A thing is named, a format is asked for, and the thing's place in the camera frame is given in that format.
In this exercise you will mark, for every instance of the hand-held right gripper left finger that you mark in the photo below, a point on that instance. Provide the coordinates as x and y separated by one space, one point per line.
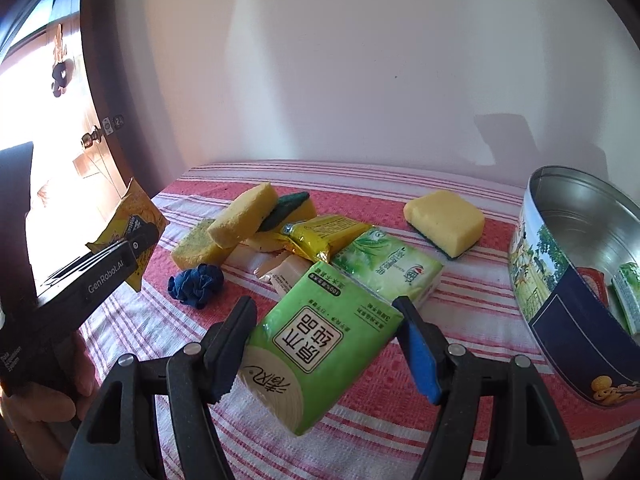
225 360

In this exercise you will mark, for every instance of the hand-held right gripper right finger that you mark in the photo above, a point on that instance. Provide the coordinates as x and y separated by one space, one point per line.
420 355

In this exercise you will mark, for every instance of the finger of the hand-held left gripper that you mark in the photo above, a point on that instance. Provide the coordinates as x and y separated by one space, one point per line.
135 242

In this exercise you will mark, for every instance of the yellow snack packet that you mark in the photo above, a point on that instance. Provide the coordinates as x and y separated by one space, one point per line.
325 235
135 207

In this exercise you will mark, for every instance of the rough yellow sponge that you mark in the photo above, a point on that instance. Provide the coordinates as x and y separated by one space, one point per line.
242 215

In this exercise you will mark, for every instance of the round metal tin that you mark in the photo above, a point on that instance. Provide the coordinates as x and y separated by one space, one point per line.
555 320

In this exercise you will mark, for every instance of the yellow sponge with green scourer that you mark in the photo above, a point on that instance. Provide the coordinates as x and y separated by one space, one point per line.
295 207

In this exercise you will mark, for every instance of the person's left hand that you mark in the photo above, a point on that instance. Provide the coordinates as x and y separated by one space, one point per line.
45 405

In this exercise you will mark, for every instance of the yellow sponge with dark base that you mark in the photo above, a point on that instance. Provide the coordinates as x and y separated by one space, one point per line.
192 250

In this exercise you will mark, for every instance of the red striped tablecloth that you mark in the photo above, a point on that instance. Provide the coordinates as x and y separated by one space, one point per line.
475 310

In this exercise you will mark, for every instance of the blue scrunchie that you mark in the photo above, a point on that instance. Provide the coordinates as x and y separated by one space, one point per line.
195 285

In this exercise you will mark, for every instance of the pale green patterned tissue pack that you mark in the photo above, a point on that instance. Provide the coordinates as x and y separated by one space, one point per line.
390 265

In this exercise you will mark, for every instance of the beige snack packet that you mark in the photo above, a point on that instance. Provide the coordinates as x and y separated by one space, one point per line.
287 275
260 247

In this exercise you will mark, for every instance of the brass door knob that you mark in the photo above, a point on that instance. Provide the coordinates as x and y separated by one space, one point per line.
91 138

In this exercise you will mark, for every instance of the metal door latch plate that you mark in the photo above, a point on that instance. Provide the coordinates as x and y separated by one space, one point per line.
112 123

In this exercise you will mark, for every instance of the yellow sponge with green base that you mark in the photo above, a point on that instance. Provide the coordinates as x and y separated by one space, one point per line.
447 220

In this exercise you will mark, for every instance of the hanging door decoration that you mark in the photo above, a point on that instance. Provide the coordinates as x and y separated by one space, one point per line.
62 72

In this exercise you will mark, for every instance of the wooden door with knob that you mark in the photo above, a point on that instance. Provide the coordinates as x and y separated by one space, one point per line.
97 60

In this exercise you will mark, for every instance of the red and white packet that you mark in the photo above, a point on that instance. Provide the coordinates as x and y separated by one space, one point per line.
592 282

